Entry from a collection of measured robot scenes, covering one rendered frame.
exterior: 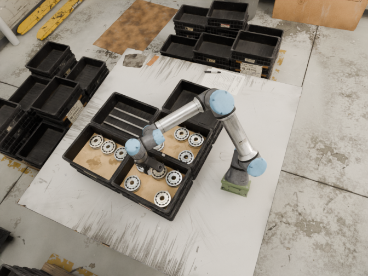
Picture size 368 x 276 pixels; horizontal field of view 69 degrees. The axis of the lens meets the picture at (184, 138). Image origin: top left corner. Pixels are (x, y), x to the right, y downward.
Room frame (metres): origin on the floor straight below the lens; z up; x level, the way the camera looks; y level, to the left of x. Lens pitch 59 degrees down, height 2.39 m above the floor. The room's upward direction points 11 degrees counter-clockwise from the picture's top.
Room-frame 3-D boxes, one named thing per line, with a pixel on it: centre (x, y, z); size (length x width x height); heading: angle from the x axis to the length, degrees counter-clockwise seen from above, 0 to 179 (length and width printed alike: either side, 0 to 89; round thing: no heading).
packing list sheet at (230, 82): (1.48, -0.41, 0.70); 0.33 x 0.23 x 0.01; 57
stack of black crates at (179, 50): (2.37, -0.17, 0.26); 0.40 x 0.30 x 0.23; 57
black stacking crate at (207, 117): (1.14, -0.13, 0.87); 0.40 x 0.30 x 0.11; 52
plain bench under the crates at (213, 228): (1.01, 0.11, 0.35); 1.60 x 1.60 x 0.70; 57
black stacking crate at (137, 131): (1.15, 0.37, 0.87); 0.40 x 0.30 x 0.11; 52
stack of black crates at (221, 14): (2.50, -0.72, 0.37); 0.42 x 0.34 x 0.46; 57
